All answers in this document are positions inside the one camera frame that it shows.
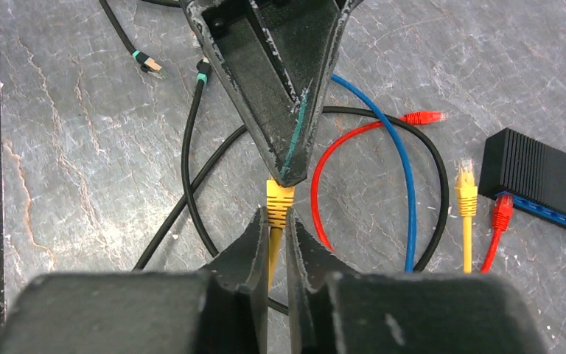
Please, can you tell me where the long blue ethernet cable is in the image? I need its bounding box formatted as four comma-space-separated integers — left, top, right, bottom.
330, 73, 419, 274

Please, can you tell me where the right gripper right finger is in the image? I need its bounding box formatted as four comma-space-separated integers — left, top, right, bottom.
286, 210, 546, 353

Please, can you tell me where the long black cable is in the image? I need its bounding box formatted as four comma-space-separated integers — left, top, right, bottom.
131, 58, 450, 316

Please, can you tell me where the red ethernet cable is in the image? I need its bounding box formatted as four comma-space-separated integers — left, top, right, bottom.
310, 111, 514, 274

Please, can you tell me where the black network switch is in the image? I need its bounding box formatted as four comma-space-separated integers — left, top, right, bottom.
478, 128, 566, 229

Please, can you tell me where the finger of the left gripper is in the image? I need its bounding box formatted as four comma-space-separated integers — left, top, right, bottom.
248, 1, 357, 147
181, 1, 312, 187

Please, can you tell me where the yellow ethernet cable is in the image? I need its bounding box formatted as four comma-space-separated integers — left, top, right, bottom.
265, 158, 479, 294

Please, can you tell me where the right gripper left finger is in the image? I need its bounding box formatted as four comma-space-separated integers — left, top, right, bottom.
0, 208, 268, 353

